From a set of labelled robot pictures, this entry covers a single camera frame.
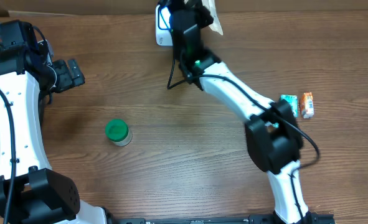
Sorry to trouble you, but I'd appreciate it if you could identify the beige brown snack pouch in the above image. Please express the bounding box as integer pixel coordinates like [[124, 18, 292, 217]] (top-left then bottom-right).
[[202, 0, 224, 35]]

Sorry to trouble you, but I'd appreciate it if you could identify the green lid white jar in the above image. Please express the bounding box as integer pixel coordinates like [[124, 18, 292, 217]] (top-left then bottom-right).
[[105, 119, 133, 147]]

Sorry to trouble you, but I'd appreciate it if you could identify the teal tissue pack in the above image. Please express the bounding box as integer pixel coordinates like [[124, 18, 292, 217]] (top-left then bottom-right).
[[280, 95, 298, 118]]

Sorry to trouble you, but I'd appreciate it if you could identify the orange snack packet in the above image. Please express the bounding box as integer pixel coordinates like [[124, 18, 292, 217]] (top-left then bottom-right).
[[300, 92, 314, 119]]

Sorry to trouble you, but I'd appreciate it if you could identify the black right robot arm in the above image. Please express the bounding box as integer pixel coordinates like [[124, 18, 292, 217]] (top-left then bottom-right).
[[157, 0, 317, 223]]

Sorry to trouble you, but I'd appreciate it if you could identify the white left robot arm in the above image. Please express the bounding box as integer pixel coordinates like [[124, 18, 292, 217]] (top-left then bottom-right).
[[0, 20, 113, 223]]

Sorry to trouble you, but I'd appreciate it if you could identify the white barcode scanner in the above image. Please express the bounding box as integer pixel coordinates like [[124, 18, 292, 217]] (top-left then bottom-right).
[[155, 4, 172, 47]]

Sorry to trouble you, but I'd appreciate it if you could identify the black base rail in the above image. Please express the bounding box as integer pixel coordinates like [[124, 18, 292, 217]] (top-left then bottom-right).
[[114, 213, 336, 224]]

